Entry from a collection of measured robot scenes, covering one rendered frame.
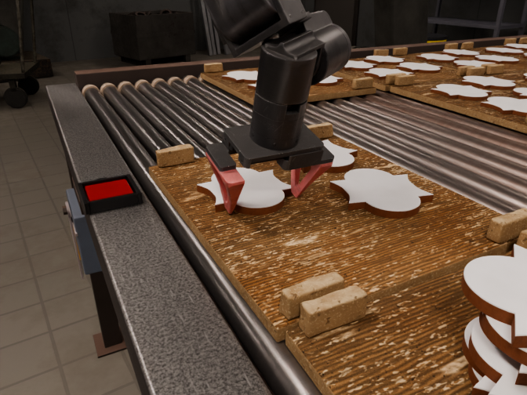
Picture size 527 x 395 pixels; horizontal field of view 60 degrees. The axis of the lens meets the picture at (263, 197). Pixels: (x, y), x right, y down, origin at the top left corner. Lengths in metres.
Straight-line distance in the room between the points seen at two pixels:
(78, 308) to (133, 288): 1.53
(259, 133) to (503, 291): 0.28
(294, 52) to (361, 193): 0.23
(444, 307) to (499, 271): 0.08
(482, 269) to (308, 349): 0.15
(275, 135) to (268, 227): 0.11
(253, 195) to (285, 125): 0.13
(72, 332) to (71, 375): 0.22
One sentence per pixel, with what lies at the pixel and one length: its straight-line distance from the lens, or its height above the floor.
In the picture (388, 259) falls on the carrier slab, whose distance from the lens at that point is 0.50.
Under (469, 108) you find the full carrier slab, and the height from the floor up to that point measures 0.94.
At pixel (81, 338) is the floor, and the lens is 1.87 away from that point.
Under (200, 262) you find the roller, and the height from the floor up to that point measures 0.91.
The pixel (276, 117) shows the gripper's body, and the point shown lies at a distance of 0.48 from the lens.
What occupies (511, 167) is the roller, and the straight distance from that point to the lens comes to 0.86.
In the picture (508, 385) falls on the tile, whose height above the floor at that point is 0.97.
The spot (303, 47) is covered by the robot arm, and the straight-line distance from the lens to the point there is 0.48.
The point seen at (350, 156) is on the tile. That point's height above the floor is 0.95.
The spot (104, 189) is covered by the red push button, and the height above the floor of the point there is 0.93.
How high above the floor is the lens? 1.20
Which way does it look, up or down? 26 degrees down
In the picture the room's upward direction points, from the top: straight up
